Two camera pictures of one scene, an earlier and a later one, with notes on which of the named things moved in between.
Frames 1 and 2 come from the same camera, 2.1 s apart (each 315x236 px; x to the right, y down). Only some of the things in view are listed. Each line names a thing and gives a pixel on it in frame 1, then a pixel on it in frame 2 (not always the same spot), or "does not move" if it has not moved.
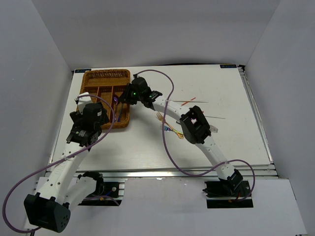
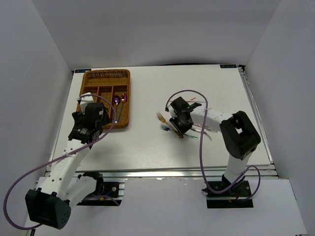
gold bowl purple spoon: (115, 100) does not move
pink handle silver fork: (213, 129) does not move
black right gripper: (125, 98) → (181, 130)
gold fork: (180, 135) does not move
